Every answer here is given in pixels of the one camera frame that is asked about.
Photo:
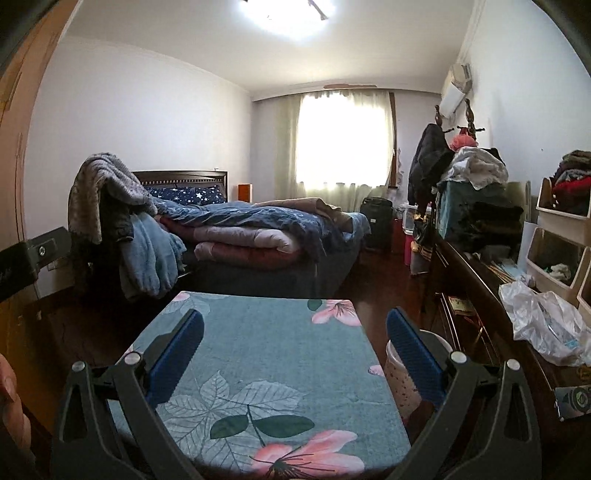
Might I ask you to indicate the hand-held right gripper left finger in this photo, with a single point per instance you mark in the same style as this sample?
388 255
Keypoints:
178 355

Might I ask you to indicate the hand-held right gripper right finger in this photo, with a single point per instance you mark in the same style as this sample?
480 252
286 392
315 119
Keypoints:
415 360

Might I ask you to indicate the pink and white bin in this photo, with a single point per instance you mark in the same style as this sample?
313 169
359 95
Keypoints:
399 383

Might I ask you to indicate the person's left hand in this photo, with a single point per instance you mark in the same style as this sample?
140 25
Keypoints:
9 401

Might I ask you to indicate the teal floral tablecloth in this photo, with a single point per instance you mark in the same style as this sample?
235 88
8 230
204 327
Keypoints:
258 332

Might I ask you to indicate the dark wooden dresser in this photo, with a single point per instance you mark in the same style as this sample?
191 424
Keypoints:
466 286

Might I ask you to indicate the light blue fleece blanket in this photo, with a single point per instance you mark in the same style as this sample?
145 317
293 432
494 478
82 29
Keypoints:
147 258

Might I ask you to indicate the grey fluffy blanket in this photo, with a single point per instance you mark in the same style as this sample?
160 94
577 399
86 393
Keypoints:
106 175

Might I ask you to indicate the folded pink and grey quilt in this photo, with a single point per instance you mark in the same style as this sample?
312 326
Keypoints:
244 251

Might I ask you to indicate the bed with dark blue sheet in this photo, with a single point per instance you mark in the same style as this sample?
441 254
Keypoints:
277 277

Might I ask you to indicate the clear plastic bag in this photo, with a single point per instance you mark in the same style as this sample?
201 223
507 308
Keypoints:
540 318

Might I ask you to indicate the black suitcase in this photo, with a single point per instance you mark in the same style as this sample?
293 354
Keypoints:
376 221

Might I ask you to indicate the folded black clothes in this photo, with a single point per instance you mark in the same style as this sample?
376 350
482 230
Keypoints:
494 221

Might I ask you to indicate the cream storage bin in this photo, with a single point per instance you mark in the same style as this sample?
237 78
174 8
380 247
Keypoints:
540 258
558 221
585 295

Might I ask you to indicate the navy star print pillow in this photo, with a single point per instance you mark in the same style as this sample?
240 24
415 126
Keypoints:
184 194

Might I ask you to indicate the small dark printed box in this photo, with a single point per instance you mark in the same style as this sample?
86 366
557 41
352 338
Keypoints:
575 401

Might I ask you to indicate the wooden wardrobe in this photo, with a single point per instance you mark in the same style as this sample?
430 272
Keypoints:
27 92

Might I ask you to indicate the orange wooden nightstand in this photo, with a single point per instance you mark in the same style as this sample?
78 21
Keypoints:
245 193

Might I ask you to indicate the wooden headboard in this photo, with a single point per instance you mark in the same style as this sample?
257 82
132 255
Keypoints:
184 176

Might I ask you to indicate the brown blanket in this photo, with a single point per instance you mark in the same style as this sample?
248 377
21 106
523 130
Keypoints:
314 205

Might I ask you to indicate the black coat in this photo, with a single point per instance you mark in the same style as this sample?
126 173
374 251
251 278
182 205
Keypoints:
427 161

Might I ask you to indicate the pile of white clothes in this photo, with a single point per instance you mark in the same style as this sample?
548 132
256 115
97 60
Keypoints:
480 166

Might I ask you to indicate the pink hat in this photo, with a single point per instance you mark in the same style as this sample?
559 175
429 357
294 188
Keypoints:
461 140

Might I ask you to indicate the white window curtain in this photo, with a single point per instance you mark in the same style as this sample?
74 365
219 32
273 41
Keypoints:
286 147

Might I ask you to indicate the pile of red and dark clothes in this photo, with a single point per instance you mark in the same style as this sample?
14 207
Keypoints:
575 184

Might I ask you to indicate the wooden coat rack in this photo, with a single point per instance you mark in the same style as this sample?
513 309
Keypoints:
468 115

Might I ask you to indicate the white air conditioner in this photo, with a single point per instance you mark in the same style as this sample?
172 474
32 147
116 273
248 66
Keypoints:
455 90

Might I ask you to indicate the ceiling lamp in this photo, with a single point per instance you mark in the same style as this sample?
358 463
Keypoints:
286 11

